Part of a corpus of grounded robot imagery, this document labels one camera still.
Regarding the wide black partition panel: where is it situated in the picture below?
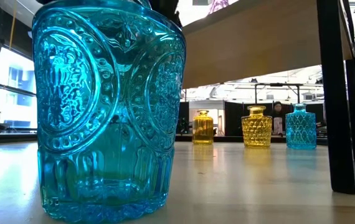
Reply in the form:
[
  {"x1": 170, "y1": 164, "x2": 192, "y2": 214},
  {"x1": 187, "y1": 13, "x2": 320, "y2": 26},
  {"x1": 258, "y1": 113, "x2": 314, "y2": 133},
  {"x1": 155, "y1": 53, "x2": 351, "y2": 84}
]
[{"x1": 223, "y1": 101, "x2": 325, "y2": 137}]

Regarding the wooden shelf with black legs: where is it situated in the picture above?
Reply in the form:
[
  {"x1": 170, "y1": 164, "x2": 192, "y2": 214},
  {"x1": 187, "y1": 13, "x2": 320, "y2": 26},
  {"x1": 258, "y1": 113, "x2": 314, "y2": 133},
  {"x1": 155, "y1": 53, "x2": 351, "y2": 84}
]
[{"x1": 179, "y1": 0, "x2": 355, "y2": 195}]

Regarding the person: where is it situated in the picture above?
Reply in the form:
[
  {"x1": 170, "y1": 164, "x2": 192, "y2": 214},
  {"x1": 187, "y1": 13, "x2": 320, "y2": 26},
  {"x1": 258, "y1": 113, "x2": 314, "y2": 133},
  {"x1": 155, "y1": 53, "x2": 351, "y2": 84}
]
[{"x1": 270, "y1": 101, "x2": 287, "y2": 136}]

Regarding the yellow dimpled glass vase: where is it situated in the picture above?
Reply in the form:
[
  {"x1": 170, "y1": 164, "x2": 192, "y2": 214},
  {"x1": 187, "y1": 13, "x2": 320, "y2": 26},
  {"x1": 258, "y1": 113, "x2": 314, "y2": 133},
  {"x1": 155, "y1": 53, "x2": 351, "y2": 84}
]
[{"x1": 240, "y1": 105, "x2": 273, "y2": 149}]

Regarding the yellow ribbed glass vase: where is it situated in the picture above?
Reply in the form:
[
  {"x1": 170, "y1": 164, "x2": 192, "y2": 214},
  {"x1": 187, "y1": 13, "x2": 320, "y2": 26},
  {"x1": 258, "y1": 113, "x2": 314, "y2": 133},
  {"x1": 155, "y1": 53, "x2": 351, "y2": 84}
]
[{"x1": 191, "y1": 109, "x2": 215, "y2": 146}]

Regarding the teal embossed round vase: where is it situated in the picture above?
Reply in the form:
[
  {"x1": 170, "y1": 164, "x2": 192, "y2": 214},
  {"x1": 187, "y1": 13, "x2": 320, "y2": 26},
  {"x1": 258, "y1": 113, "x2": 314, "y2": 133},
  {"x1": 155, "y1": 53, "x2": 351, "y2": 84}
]
[{"x1": 31, "y1": 0, "x2": 187, "y2": 223}]

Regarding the yellow hanging strap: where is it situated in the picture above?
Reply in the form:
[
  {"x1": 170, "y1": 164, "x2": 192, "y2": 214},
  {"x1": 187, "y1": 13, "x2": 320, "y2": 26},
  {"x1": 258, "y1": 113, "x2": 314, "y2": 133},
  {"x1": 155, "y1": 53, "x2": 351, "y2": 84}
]
[{"x1": 8, "y1": 0, "x2": 17, "y2": 51}]

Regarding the blue diamond-pattern glass vase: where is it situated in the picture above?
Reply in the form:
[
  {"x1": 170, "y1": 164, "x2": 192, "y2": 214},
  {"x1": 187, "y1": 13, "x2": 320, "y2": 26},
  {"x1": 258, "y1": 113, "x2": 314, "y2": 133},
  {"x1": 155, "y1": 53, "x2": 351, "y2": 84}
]
[{"x1": 285, "y1": 103, "x2": 318, "y2": 151}]

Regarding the white carton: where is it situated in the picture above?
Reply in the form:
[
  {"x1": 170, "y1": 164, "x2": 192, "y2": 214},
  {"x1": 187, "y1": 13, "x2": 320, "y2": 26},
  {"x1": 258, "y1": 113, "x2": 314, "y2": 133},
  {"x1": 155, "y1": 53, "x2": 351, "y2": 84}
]
[{"x1": 273, "y1": 117, "x2": 283, "y2": 135}]

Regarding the pink ribbed teardrop vase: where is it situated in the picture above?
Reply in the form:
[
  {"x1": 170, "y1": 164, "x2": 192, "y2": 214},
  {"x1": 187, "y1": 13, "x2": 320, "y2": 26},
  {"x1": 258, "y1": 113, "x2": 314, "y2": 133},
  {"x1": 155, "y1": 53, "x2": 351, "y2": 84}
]
[{"x1": 207, "y1": 0, "x2": 230, "y2": 16}]

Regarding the black metal rack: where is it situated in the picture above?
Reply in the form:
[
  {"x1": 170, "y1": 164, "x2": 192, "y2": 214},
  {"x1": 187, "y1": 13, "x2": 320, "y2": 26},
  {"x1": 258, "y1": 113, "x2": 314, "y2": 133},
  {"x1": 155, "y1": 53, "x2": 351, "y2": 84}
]
[{"x1": 253, "y1": 82, "x2": 302, "y2": 105}]

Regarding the narrow black partition panel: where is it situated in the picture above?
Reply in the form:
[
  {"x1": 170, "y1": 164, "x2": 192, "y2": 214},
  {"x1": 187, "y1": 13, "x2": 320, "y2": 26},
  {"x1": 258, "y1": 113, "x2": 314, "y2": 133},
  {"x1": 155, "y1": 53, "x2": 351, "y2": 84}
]
[{"x1": 177, "y1": 101, "x2": 191, "y2": 135}]

